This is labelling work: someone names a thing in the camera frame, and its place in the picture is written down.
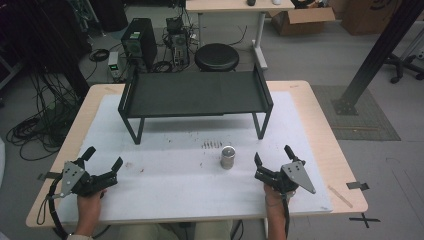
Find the black metal post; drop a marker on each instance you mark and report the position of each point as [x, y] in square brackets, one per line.
[376, 58]

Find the open cardboard box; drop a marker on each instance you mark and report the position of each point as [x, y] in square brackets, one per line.
[301, 20]

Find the office chair base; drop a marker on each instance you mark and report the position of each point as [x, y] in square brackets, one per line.
[405, 66]

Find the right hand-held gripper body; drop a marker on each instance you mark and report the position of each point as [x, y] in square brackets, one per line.
[288, 178]

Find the silver metal can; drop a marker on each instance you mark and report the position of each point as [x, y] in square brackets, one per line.
[228, 157]

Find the person's right hand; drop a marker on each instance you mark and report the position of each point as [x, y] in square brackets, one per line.
[274, 200]

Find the large cardboard box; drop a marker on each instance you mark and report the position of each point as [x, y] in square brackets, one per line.
[366, 15]

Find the open computer case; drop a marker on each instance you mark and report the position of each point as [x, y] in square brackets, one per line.
[178, 41]

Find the grey floor mat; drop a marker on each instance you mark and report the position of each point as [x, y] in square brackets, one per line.
[358, 113]

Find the person's legs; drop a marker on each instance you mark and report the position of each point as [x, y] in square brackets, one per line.
[173, 230]

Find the black computer tower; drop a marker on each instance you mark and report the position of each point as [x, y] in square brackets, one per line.
[138, 43]

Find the small power supply unit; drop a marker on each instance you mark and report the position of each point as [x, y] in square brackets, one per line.
[114, 65]

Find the person's left hand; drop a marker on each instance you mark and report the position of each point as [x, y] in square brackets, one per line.
[89, 210]

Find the black round stool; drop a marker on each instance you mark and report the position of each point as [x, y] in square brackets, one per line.
[216, 57]

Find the white leg desk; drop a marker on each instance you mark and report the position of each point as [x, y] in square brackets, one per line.
[238, 13]

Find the white foam mat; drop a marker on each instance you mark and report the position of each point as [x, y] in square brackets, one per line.
[196, 160]

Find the black metal shelf rack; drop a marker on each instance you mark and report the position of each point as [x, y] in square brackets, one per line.
[196, 96]

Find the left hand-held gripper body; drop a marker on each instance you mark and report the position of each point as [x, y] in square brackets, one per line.
[78, 180]

